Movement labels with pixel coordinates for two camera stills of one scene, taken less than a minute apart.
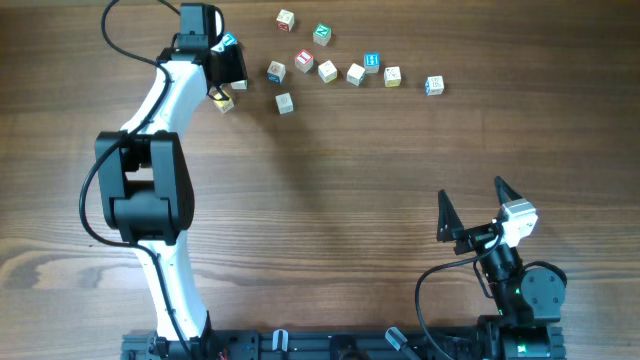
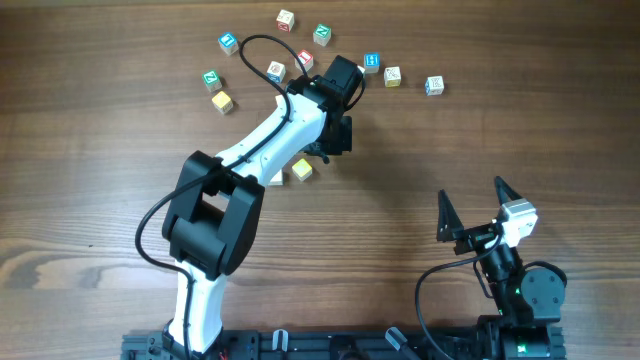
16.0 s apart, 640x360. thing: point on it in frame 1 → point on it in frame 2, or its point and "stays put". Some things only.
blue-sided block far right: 434,85 stays put
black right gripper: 450,229 stays put
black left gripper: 239,67 → 344,145
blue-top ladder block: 372,62 stays put
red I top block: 304,61 stays put
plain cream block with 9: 241,84 → 277,179
